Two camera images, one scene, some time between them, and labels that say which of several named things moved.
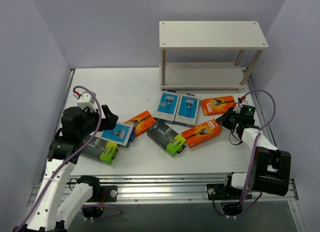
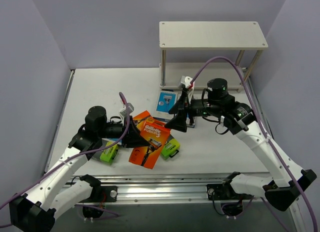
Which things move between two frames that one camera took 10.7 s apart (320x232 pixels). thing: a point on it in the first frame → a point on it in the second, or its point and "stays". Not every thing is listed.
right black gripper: x=231 y=120 → x=186 y=109
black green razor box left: x=100 y=150 stays
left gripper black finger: x=108 y=123 → x=132 y=138
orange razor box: x=142 y=122 stays
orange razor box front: x=198 y=134 → x=156 y=133
